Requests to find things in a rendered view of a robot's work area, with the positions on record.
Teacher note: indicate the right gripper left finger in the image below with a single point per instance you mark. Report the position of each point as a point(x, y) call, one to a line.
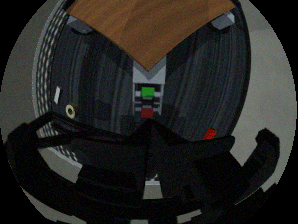
point(130, 156)

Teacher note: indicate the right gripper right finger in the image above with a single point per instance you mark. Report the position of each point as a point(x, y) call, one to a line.
point(173, 156)

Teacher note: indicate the red toy brick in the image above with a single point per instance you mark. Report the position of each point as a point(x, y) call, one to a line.
point(209, 134)

